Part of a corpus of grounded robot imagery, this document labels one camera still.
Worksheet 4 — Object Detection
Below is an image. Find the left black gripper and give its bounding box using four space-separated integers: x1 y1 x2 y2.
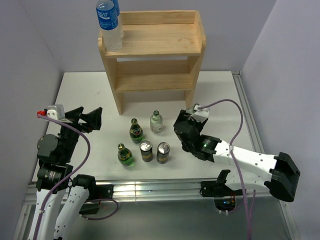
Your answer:
58 106 102 161

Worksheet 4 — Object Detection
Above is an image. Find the black can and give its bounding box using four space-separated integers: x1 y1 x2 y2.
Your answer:
156 142 171 164
139 140 153 162

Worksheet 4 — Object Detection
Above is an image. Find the clear glass bottle green cap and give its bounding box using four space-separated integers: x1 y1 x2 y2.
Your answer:
185 103 200 115

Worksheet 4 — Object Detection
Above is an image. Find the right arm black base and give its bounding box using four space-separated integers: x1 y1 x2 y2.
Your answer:
199 180 243 198

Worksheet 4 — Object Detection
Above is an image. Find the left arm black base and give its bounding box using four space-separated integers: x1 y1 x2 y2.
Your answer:
79 184 114 216

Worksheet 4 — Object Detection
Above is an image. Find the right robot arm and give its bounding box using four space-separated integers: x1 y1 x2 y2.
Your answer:
173 109 301 202

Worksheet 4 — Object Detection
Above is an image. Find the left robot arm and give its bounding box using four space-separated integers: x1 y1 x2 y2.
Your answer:
28 104 103 240

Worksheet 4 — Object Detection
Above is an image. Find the wooden two-tier shelf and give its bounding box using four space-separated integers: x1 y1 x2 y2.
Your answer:
98 10 207 115

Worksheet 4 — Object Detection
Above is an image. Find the clear glass bottle on table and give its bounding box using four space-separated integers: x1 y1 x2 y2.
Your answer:
149 110 163 134

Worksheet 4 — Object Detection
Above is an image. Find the green glass bottle rear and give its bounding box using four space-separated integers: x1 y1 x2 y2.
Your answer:
129 118 144 144

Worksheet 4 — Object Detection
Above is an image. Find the green glass bottle front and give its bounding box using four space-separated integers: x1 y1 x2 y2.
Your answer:
117 143 134 167

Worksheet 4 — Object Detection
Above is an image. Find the rear Pocari Sweat water bottle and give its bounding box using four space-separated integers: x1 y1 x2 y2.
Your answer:
111 0 124 38

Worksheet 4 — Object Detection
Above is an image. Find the pocari sweat water bottle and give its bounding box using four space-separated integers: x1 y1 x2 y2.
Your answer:
111 0 124 38
96 0 122 52

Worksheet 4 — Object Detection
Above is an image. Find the front Pocari Sweat water bottle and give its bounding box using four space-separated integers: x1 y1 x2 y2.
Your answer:
96 0 122 52

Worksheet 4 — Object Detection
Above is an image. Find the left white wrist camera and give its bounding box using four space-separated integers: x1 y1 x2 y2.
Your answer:
37 104 66 121

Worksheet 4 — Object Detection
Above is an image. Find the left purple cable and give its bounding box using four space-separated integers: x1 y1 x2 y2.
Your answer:
32 113 120 240

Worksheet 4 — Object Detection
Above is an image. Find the aluminium frame right rail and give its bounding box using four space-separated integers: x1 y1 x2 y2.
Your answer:
231 71 265 154

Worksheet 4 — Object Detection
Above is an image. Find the aluminium frame rail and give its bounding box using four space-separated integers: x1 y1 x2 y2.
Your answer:
231 71 265 154
23 177 286 205

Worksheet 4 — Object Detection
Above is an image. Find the aluminium frame front rail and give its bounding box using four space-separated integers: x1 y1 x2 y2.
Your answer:
23 177 286 205

